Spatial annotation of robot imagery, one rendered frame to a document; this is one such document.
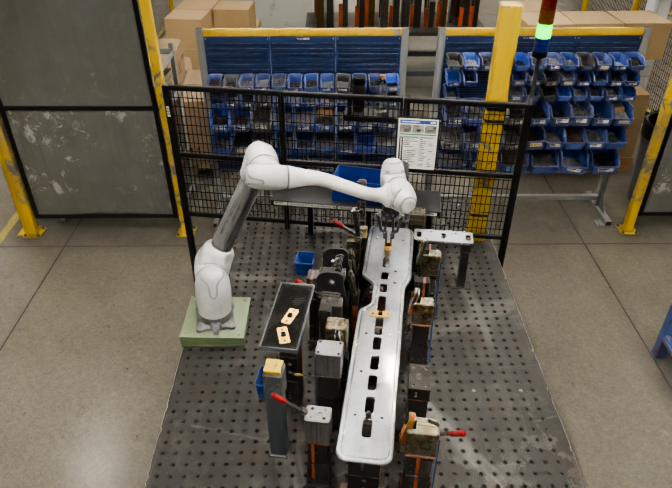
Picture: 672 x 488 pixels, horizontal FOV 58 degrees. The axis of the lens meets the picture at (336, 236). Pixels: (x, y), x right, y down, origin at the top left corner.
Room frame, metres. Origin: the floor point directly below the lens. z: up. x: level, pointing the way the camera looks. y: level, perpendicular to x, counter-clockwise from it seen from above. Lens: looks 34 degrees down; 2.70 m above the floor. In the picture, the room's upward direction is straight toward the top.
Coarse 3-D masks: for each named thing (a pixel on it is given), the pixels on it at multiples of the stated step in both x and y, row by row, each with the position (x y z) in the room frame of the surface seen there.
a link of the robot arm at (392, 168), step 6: (384, 162) 2.36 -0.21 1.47; (390, 162) 2.34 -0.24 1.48; (396, 162) 2.34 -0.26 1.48; (384, 168) 2.34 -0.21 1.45; (390, 168) 2.32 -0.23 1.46; (396, 168) 2.32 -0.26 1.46; (402, 168) 2.34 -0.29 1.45; (384, 174) 2.33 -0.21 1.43; (390, 174) 2.32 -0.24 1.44; (396, 174) 2.31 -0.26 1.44; (402, 174) 2.32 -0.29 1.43; (384, 180) 2.31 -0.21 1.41; (390, 180) 2.28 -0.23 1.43
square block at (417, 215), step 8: (416, 208) 2.64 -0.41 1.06; (424, 208) 2.65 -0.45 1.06; (416, 216) 2.58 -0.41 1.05; (424, 216) 2.58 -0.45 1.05; (416, 224) 2.58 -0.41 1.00; (424, 224) 2.58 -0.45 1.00; (416, 240) 2.58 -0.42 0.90; (416, 248) 2.61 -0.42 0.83; (416, 256) 2.61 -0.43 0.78; (416, 264) 2.58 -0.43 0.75
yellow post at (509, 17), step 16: (512, 16) 2.87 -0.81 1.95; (496, 32) 2.92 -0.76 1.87; (512, 32) 2.87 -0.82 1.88; (496, 48) 2.88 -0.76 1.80; (512, 48) 2.87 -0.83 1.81; (496, 64) 2.88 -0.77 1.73; (512, 64) 2.88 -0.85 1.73; (496, 80) 2.88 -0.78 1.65; (496, 96) 2.88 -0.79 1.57; (496, 112) 2.87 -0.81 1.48; (496, 128) 2.87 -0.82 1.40; (480, 144) 2.90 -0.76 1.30; (496, 144) 2.87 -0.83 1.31; (496, 160) 2.87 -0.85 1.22; (480, 192) 2.88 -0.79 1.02; (480, 208) 2.87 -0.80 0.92; (480, 224) 2.87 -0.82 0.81; (480, 240) 2.87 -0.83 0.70
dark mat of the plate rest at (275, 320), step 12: (288, 288) 1.88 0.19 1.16; (300, 288) 1.88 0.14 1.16; (312, 288) 1.88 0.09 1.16; (276, 300) 1.81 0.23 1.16; (288, 300) 1.81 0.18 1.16; (300, 300) 1.81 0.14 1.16; (276, 312) 1.74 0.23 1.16; (300, 312) 1.74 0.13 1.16; (276, 324) 1.67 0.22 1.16; (288, 324) 1.67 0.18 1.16; (300, 324) 1.67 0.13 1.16; (264, 336) 1.61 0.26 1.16; (276, 336) 1.61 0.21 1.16; (288, 348) 1.55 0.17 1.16
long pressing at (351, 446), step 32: (384, 256) 2.31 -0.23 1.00; (384, 320) 1.87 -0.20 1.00; (352, 352) 1.68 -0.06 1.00; (384, 352) 1.69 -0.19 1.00; (352, 384) 1.52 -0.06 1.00; (384, 384) 1.52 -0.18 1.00; (352, 416) 1.38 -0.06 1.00; (384, 416) 1.38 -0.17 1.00; (352, 448) 1.25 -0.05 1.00; (384, 448) 1.25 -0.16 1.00
